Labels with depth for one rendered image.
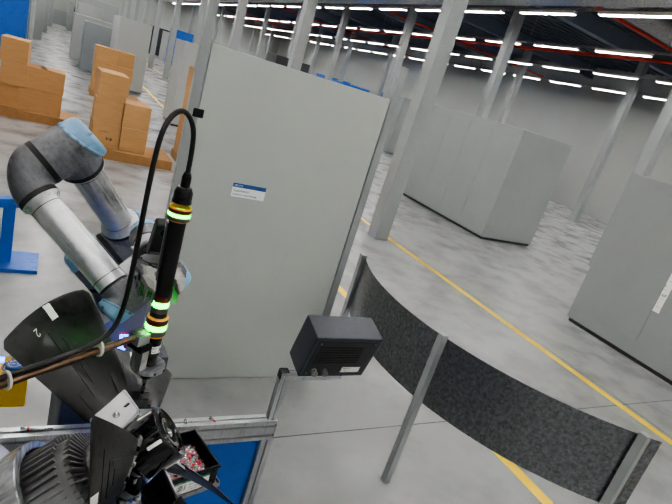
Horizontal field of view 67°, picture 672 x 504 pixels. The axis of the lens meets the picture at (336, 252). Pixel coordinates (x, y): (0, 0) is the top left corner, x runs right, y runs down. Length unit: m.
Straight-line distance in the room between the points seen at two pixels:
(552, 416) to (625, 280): 4.62
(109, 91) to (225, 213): 5.62
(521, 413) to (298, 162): 1.80
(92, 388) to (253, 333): 2.37
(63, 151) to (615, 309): 6.59
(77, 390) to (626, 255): 6.65
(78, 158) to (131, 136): 7.16
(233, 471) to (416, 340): 1.31
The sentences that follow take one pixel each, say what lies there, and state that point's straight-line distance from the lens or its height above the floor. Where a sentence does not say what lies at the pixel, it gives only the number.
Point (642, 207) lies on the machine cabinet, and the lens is 7.18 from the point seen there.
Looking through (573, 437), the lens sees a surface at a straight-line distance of 2.73.
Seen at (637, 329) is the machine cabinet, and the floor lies 0.37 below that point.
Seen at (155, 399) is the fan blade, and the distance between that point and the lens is 1.32.
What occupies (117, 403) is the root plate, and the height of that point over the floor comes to 1.27.
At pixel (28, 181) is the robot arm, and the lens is 1.40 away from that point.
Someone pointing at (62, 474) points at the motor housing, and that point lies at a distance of 1.15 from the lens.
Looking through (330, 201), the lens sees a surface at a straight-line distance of 3.21.
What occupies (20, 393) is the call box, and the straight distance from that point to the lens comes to 1.59.
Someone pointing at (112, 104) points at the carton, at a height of 0.80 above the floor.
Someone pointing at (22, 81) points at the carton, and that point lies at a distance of 10.15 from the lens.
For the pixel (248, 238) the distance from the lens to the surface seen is 3.11.
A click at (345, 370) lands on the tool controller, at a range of 1.84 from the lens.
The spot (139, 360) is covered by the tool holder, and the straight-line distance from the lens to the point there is 1.14.
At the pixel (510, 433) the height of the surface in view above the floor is 0.68.
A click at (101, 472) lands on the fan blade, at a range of 0.89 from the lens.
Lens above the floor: 1.98
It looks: 17 degrees down
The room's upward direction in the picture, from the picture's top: 17 degrees clockwise
